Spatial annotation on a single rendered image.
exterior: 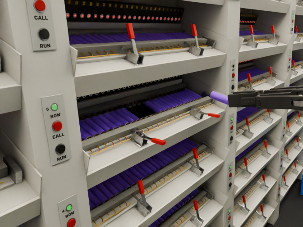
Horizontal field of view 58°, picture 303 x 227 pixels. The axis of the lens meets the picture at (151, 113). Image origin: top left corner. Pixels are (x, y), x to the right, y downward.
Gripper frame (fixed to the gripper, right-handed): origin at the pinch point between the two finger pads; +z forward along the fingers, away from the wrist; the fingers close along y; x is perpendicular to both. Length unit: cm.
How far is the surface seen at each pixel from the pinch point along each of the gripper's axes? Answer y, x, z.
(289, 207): -119, 103, 39
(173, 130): 1.3, 7.8, 22.1
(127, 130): 15.8, 3.3, 23.9
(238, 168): -55, 46, 36
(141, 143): 15.1, 6.8, 20.7
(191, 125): -6.5, 8.8, 21.4
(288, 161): -122, 70, 37
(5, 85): 42.8, -12.9, 16.2
